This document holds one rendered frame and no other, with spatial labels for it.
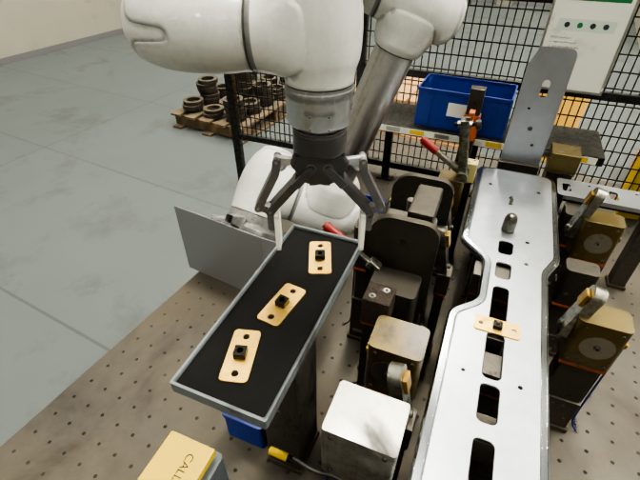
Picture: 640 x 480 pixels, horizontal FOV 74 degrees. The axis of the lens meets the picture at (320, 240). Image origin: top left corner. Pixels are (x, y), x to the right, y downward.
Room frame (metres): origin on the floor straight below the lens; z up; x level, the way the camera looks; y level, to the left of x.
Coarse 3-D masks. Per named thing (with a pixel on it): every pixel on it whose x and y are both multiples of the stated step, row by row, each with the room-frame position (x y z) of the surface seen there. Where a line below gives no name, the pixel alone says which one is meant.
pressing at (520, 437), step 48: (480, 192) 1.02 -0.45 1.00; (528, 192) 1.02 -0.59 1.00; (480, 240) 0.81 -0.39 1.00; (528, 240) 0.81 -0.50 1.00; (480, 288) 0.64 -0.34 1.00; (528, 288) 0.64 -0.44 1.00; (480, 336) 0.51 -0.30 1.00; (528, 336) 0.51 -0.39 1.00; (432, 384) 0.41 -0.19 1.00; (480, 384) 0.41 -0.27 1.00; (528, 384) 0.41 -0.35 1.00; (432, 432) 0.33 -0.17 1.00; (480, 432) 0.33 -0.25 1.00; (528, 432) 0.33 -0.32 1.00
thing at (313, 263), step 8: (312, 248) 0.58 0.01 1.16; (320, 248) 0.58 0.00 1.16; (328, 248) 0.58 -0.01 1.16; (312, 256) 0.56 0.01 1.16; (320, 256) 0.55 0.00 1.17; (328, 256) 0.56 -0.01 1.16; (312, 264) 0.54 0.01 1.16; (320, 264) 0.54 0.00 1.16; (328, 264) 0.54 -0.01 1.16; (312, 272) 0.51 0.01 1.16; (320, 272) 0.51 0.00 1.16; (328, 272) 0.51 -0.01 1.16
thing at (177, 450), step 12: (168, 444) 0.23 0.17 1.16; (180, 444) 0.23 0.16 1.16; (192, 444) 0.23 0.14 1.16; (156, 456) 0.22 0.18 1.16; (168, 456) 0.22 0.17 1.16; (180, 456) 0.22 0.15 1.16; (192, 456) 0.22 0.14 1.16; (204, 456) 0.22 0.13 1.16; (156, 468) 0.21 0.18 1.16; (168, 468) 0.21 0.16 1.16; (180, 468) 0.21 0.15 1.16; (192, 468) 0.21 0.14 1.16; (204, 468) 0.21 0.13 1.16
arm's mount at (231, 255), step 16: (176, 208) 1.04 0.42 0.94; (192, 224) 1.01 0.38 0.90; (208, 224) 0.98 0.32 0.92; (224, 224) 0.95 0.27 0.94; (192, 240) 1.02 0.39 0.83; (208, 240) 0.99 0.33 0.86; (224, 240) 0.95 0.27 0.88; (240, 240) 0.92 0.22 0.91; (256, 240) 0.89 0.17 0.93; (192, 256) 1.03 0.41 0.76; (208, 256) 0.99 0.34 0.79; (224, 256) 0.96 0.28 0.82; (240, 256) 0.93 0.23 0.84; (256, 256) 0.90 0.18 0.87; (208, 272) 1.00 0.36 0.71; (224, 272) 0.97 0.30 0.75; (240, 272) 0.93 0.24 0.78; (240, 288) 0.94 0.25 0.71
